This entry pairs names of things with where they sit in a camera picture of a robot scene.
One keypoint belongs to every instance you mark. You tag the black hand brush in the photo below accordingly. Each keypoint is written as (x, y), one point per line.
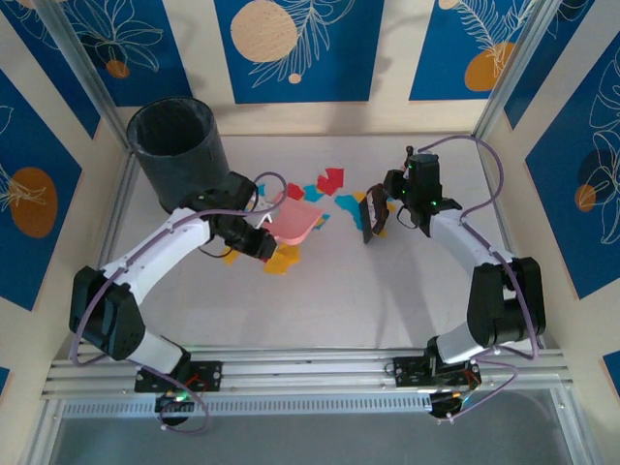
(373, 215)

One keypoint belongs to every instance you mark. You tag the pink plastic dustpan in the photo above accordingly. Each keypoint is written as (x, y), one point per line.
(295, 220)

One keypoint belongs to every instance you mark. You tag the red paper scrap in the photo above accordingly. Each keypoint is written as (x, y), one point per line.
(295, 191)
(331, 180)

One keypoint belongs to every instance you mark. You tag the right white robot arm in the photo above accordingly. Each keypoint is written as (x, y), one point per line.
(460, 237)

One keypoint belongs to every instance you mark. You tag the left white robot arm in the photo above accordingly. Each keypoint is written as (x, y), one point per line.
(160, 247)

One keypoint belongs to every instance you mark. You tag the small yellow paper scrap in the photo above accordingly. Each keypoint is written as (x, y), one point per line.
(322, 220)
(381, 233)

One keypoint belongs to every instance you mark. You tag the large blue paper scrap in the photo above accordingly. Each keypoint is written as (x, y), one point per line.
(350, 203)

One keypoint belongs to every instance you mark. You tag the black round waste bin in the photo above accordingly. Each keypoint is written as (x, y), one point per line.
(189, 160)

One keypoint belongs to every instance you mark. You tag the left black controller board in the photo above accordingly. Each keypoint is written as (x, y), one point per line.
(174, 404)

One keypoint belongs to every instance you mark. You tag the black controller board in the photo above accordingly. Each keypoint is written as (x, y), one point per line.
(174, 404)
(448, 404)

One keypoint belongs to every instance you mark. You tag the right black controller board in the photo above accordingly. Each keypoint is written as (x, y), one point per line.
(448, 404)

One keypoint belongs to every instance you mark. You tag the left aluminium side rail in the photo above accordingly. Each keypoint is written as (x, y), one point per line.
(116, 218)

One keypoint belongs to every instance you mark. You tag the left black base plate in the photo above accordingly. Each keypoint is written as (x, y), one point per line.
(208, 375)

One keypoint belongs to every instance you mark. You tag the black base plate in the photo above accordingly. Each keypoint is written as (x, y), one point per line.
(409, 370)
(208, 375)

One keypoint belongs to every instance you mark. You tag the right aluminium corner post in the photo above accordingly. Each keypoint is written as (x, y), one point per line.
(518, 72)

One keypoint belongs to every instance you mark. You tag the aluminium corner post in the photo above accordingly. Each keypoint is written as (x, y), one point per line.
(518, 72)
(82, 72)

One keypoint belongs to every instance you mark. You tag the aluminium table edge rail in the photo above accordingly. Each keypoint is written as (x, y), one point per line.
(310, 373)

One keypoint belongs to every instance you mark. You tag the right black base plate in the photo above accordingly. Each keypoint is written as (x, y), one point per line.
(409, 370)

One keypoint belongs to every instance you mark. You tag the left aluminium corner post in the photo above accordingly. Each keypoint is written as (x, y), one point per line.
(82, 72)

